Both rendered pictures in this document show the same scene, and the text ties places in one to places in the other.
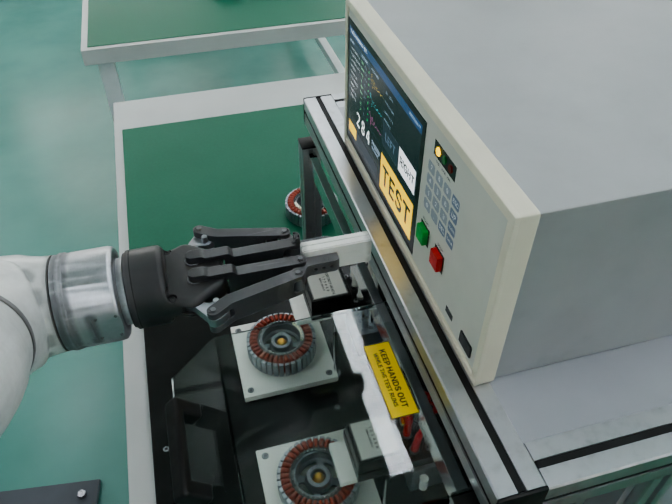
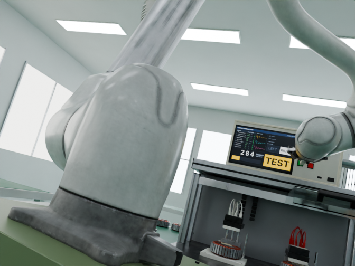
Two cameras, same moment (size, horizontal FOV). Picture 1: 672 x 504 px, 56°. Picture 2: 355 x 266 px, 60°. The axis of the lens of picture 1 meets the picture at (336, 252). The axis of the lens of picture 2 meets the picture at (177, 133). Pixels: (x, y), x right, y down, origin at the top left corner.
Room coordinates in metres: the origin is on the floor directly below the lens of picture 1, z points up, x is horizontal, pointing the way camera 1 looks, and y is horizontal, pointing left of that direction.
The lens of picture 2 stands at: (0.23, 1.18, 0.95)
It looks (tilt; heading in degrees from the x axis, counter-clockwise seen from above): 11 degrees up; 304
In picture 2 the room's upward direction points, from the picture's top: 14 degrees clockwise
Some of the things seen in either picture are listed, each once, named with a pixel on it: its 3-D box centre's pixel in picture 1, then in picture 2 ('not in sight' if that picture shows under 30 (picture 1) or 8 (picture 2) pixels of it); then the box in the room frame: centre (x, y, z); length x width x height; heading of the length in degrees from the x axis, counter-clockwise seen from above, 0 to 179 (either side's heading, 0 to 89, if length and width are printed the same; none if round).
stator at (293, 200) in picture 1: (311, 206); not in sight; (1.05, 0.05, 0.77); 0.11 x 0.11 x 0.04
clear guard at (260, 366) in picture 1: (335, 420); (327, 205); (0.36, 0.00, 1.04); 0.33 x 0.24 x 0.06; 106
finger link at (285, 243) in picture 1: (245, 259); not in sight; (0.45, 0.09, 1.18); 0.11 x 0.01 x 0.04; 107
